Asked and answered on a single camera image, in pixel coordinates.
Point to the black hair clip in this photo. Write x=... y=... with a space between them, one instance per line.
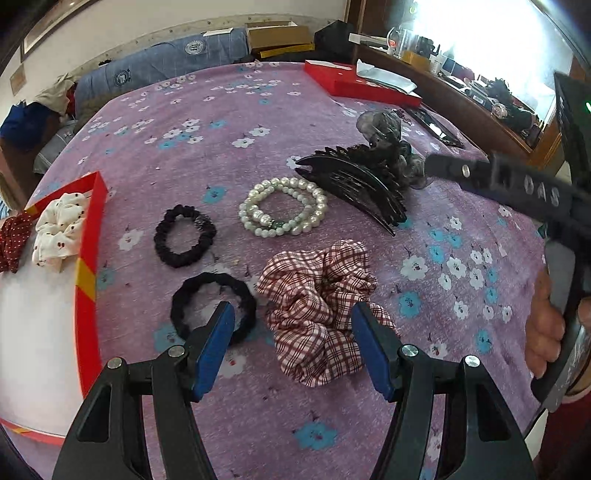
x=437 y=129

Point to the blue folded quilt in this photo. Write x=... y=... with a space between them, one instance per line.
x=160 y=62

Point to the brown cardboard box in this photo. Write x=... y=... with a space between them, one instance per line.
x=273 y=35

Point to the small black beaded scrunchie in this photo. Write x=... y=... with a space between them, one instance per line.
x=183 y=236

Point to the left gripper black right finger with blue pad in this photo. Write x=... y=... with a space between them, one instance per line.
x=480 y=438

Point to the red box lid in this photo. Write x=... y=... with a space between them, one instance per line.
x=341 y=81

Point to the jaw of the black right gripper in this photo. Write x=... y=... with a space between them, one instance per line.
x=471 y=175

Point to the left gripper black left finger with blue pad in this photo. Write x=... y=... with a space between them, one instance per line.
x=107 y=438

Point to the red-rimmed white tray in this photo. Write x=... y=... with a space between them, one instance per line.
x=50 y=354

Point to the red plaid scrunchie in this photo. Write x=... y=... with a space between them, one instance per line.
x=311 y=295

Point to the white dotted scrunchie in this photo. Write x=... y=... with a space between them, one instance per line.
x=59 y=230

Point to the wall picture frame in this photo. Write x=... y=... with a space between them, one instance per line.
x=62 y=12

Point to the black plastic hair claw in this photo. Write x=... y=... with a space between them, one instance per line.
x=360 y=176

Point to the grey sheer scrunchie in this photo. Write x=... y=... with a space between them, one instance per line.
x=389 y=152

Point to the dark red dotted scrunchie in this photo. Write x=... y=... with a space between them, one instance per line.
x=15 y=232

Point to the large black scrunchie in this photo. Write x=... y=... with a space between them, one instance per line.
x=185 y=322

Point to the wooden desk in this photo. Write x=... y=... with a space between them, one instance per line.
x=475 y=122

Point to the person's right hand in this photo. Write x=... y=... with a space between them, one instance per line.
x=545 y=328

